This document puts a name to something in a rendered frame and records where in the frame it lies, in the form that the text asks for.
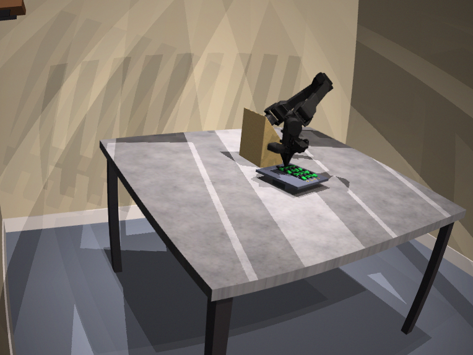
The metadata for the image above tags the grey switch panel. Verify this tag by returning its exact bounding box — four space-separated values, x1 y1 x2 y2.
256 163 329 190

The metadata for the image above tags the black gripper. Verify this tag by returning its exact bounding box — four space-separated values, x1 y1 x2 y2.
267 128 297 166

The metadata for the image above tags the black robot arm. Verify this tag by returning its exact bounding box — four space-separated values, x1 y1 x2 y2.
264 72 333 153

